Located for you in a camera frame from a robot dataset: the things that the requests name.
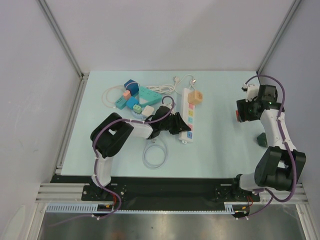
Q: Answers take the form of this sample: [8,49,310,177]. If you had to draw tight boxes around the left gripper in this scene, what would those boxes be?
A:
[159,111,191,135]

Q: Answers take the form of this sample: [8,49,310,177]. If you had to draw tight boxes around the red cube plug adapter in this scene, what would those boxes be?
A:
[235,110,241,122]

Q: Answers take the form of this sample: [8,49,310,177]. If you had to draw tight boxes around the white multicolour power strip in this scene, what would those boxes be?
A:
[178,88,195,144]

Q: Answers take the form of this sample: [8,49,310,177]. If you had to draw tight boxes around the dark green cube adapter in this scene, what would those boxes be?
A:
[256,132,268,148]

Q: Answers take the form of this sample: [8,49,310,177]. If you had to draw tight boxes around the beige cube plug adapter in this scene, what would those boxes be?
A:
[187,90,203,105]

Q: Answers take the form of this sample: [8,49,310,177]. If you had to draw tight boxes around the teal triangular power strip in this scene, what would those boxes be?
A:
[133,86,162,108]

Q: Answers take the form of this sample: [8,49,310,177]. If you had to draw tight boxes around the green small plug adapter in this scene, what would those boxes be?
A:
[132,104,142,114]

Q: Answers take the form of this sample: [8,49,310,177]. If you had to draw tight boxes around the light blue cube adapter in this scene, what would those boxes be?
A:
[126,96,139,110]

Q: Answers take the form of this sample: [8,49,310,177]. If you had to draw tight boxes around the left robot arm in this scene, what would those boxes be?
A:
[90,106,191,200]

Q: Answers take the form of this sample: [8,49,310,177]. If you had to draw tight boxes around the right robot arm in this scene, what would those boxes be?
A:
[230,83,306,201]

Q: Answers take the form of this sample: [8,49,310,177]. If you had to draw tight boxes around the pink small plug adapter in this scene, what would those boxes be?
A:
[122,90,132,101]

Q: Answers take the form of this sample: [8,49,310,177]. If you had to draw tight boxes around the white square charger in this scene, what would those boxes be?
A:
[141,105,155,118]

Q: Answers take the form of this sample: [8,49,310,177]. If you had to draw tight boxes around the dark blue cube adapter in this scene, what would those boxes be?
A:
[124,79,139,96]

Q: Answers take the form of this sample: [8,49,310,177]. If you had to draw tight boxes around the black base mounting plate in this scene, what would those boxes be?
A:
[51,175,260,212]

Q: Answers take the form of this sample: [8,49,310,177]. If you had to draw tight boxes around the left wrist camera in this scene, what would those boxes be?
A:
[163,102,175,114]

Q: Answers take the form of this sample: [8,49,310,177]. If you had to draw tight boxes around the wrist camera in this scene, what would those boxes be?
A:
[163,102,175,114]
[241,83,260,102]

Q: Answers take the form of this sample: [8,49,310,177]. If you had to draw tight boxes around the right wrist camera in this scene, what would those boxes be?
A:
[241,83,260,102]

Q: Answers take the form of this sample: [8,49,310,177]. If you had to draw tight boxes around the white coiled power cord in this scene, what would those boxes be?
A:
[145,76,182,96]

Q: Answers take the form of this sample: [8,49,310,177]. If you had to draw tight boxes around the white power strip cord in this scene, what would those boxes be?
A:
[174,74,198,96]

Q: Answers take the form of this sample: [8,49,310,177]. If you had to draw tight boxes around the light blue power cord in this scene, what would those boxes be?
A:
[132,112,169,170]

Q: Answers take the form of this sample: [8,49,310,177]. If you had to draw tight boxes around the pink thin usb cable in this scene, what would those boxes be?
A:
[101,84,126,109]

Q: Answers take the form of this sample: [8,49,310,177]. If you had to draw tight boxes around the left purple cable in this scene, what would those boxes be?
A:
[47,96,176,227]

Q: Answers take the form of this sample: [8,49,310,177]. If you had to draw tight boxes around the white slotted cable duct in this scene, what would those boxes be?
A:
[46,202,247,215]

